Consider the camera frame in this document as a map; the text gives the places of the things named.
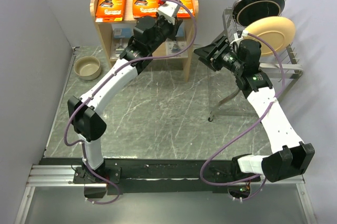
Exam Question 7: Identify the aluminium rail frame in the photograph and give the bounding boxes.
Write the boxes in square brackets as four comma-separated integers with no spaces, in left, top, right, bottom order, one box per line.
[15,165,316,223]

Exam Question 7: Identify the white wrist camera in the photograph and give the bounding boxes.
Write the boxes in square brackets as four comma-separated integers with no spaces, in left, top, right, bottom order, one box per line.
[230,29,249,49]
[157,0,182,25]

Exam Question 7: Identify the blue razor blister pack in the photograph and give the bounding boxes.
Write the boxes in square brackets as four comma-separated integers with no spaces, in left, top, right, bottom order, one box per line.
[165,27,187,55]
[110,24,133,60]

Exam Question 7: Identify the beige ceramic bowl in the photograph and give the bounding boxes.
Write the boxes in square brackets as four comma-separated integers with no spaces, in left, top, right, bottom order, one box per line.
[74,56,102,81]

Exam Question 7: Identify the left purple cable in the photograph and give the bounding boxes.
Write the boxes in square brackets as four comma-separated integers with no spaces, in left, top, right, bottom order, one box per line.
[64,0,197,205]

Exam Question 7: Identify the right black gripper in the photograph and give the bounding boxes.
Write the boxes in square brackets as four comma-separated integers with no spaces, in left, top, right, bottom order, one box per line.
[194,35,244,75]

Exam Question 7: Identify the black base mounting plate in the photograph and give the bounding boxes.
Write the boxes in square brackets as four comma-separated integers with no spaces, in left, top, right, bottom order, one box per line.
[39,158,261,199]

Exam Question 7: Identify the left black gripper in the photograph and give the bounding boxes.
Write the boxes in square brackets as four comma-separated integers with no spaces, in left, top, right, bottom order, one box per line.
[148,11,183,53]

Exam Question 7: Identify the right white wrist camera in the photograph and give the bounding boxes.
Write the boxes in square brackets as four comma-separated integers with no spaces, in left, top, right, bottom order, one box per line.
[230,29,249,49]

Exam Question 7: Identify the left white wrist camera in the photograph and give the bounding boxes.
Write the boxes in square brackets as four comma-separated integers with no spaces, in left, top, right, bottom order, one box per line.
[157,0,182,25]

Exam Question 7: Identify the purple cable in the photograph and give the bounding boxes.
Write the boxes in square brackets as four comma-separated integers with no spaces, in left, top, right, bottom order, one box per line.
[64,0,197,205]
[199,33,285,201]

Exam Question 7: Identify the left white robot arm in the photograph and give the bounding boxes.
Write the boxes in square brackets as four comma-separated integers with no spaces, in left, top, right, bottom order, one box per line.
[63,15,183,183]

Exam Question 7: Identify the wooden two-tier shelf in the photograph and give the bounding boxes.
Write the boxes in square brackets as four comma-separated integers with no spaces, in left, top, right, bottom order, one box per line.
[90,0,199,80]

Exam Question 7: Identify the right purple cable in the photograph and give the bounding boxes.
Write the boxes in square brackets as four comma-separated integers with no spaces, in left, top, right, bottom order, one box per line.
[199,33,285,201]

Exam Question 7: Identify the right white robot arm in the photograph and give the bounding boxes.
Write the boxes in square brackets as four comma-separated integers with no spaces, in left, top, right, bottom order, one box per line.
[194,33,315,182]

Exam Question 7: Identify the metal dish rack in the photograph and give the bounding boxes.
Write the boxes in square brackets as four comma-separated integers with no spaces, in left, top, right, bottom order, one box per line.
[207,7,304,122]

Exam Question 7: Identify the beige plate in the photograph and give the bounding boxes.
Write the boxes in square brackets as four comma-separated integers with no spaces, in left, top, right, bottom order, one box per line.
[244,16,296,52]

